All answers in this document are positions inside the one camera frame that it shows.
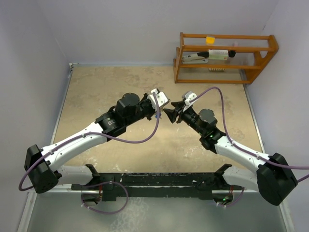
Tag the small black object on rack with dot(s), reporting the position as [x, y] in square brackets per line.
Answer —
[231, 53]

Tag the yellow block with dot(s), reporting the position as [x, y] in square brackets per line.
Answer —
[210, 40]

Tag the strip of staples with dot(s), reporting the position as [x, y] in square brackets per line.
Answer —
[216, 69]

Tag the white stapler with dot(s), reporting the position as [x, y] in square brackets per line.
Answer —
[196, 58]

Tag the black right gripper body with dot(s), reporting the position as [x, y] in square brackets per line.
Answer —
[185, 115]

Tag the wooden rack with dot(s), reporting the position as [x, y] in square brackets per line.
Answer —
[253, 54]

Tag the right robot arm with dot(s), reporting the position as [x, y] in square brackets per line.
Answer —
[266, 174]

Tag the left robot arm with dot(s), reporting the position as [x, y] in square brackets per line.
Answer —
[45, 166]

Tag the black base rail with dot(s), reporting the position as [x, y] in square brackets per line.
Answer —
[156, 185]

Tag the white box with red label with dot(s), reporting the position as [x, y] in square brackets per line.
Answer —
[218, 54]

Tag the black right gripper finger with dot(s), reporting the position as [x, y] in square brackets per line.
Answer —
[171, 114]
[178, 105]

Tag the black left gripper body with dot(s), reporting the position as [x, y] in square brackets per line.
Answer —
[145, 108]

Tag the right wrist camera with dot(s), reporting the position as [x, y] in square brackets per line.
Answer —
[189, 98]

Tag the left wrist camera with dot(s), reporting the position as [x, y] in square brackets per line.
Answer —
[158, 99]

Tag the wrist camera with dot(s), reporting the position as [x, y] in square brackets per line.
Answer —
[158, 99]
[189, 98]

